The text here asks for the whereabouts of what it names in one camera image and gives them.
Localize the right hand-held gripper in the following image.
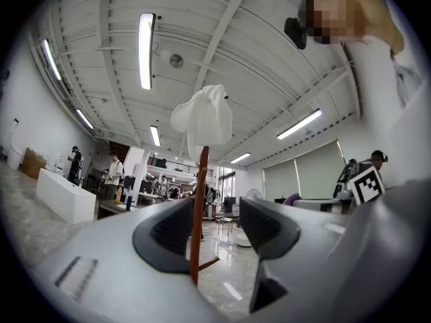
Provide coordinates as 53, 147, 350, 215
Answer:
292, 165, 385, 215

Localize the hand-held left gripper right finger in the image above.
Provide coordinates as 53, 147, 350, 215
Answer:
238, 196, 351, 316

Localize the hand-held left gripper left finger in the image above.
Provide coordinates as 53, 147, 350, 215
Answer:
33, 196, 220, 323

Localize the purple cloth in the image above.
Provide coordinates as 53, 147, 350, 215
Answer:
282, 192, 303, 207

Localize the brown wooden coat stand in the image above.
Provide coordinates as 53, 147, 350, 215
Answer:
186, 94, 230, 287

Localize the grey roller blind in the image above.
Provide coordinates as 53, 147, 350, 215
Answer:
263, 158, 302, 201
294, 139, 347, 200

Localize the dark table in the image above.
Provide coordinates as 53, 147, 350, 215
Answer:
97, 199, 141, 220

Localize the white cardboard box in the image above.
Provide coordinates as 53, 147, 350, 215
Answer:
35, 168, 98, 225

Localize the black mezzanine railing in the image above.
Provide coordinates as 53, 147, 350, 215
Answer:
147, 155, 214, 178

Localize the person's grey-clad torso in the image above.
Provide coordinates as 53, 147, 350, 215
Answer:
343, 35, 431, 194

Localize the white hanging garment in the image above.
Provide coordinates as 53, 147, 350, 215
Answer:
170, 84, 234, 166

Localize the white round bin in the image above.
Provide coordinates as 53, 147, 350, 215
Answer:
6, 142, 25, 172

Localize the person's head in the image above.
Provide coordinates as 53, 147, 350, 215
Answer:
301, 0, 405, 57

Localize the metal frame side table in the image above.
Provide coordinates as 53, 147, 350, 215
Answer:
215, 210, 242, 237

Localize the black head camera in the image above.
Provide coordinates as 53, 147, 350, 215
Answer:
284, 16, 308, 51

